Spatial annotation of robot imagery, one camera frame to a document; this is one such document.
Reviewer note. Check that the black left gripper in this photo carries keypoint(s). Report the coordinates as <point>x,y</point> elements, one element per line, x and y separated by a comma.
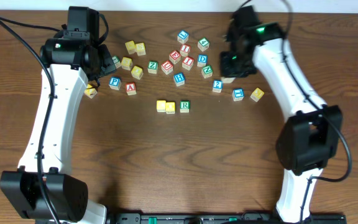
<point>105,62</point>

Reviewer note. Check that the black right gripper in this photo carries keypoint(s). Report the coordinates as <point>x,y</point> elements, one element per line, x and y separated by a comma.
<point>232,66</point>

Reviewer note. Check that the yellow C block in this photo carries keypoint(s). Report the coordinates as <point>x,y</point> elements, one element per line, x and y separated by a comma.
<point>161,106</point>

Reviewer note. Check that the green R block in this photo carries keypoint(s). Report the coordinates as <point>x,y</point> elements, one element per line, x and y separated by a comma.
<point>184,106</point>

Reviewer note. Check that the yellow O block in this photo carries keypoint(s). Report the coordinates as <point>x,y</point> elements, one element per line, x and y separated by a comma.
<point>170,107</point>

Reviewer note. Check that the blue l block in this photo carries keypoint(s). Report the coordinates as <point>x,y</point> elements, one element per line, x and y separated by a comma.
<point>182,37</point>
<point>227,80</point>

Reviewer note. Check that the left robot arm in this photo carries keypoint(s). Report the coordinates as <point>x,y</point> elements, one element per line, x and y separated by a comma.
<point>42,188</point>

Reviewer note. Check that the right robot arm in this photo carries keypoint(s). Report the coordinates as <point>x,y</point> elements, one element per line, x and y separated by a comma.
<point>311,131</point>

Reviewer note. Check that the green L block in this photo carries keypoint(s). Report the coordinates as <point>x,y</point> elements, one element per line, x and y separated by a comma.
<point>116,61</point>

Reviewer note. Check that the blue P block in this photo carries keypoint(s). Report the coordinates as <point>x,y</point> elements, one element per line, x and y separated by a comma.
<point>115,83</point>

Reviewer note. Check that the yellow S block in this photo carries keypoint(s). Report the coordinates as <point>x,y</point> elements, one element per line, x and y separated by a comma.
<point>126,63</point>

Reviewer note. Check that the blue 2 block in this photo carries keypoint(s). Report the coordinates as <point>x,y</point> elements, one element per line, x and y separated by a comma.
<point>217,86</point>

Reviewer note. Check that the blue T block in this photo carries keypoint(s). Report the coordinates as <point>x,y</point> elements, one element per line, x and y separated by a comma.
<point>238,94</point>

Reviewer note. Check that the yellow K block far left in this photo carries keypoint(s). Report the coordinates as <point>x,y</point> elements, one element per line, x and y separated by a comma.
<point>90,91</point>

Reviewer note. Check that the yellow k block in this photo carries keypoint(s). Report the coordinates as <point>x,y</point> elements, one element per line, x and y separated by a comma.
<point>90,91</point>
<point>257,94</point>

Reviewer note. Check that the yellow block back left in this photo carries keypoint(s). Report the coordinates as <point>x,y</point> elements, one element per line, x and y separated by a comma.
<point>130,46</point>

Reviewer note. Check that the yellow G block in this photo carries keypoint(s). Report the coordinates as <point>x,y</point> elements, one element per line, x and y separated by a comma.
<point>137,72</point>

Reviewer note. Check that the green N block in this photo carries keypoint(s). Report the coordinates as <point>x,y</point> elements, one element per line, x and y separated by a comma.
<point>207,71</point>

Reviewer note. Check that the red A block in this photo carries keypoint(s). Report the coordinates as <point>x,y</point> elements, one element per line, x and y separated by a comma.
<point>131,88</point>

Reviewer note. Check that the blue D block centre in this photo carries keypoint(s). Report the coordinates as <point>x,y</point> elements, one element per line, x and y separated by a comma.
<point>202,60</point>

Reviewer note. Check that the yellow K block right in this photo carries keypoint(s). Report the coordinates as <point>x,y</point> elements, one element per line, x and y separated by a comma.
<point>257,94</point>

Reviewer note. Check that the yellow block back right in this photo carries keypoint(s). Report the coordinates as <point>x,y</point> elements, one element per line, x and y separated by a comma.
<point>140,49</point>

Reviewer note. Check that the green 4 block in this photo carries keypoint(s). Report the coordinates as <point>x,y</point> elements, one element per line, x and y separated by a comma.
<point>203,44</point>

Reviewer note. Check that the green Z block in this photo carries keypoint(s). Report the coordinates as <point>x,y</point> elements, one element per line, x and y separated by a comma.
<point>152,67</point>

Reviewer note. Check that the red I block front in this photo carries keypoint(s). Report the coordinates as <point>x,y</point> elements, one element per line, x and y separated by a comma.
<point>187,63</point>

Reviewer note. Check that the red i block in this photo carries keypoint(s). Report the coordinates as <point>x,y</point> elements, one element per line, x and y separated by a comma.
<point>185,50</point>
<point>187,63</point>

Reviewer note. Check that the red I block back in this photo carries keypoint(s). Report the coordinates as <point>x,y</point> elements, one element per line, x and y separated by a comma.
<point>185,50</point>

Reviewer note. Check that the blue H block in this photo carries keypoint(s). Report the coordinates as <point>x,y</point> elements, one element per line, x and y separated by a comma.
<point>179,79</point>

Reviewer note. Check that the red U block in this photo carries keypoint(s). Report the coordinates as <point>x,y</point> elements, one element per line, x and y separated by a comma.
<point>167,67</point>

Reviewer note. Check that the blue L block back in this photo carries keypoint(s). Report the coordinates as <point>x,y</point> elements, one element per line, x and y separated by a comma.
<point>182,37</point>

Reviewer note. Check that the red E block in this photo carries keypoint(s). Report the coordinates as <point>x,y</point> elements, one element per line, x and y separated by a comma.
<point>174,57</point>

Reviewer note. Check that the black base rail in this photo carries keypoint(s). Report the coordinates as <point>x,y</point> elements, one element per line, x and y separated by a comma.
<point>136,218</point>

